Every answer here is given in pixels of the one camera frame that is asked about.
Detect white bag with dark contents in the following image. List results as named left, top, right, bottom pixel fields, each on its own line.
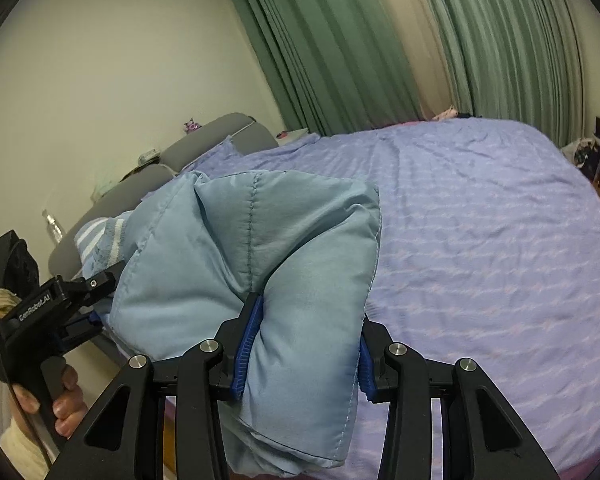
left=560, top=137, right=600, bottom=171

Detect purple patterned bedsheet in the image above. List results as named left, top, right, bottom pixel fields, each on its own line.
left=177, top=117, right=600, bottom=480

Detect clear water bottle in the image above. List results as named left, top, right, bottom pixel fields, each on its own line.
left=42, top=210, right=65, bottom=247

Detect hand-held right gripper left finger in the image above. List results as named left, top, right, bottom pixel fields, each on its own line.
left=45, top=292, right=266, bottom=480

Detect person's left forearm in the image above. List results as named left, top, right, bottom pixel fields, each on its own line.
left=0, top=412, right=58, bottom=480

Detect person's left hand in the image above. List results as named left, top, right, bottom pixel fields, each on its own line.
left=11, top=362, right=88, bottom=438

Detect beige sheer curtain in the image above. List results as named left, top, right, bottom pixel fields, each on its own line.
left=355, top=0, right=461, bottom=121

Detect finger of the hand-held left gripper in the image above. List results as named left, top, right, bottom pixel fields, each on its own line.
left=60, top=260, right=127, bottom=307
left=55, top=312, right=105, bottom=357

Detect white nightstand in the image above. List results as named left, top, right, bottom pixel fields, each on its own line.
left=275, top=129, right=311, bottom=147

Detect light blue padded pants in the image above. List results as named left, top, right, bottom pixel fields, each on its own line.
left=77, top=169, right=383, bottom=478

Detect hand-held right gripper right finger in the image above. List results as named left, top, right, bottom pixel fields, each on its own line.
left=357, top=312, right=563, bottom=480

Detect pale green tissue pack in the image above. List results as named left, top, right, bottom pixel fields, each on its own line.
left=92, top=172, right=118, bottom=201

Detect grey padded headboard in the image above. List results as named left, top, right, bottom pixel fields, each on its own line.
left=47, top=112, right=280, bottom=361

